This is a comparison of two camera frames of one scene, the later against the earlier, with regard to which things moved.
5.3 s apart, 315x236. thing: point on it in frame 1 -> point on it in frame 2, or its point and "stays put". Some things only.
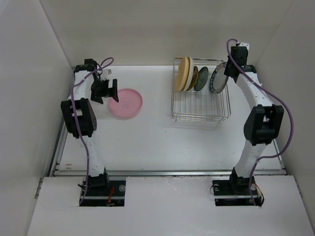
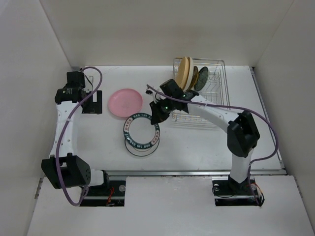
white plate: (190, 73) stays put
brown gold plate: (195, 78) stays put
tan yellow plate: (182, 74) stays put
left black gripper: (107, 93) -> (94, 107)
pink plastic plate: (130, 103) stays put
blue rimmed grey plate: (218, 80) -> (141, 137)
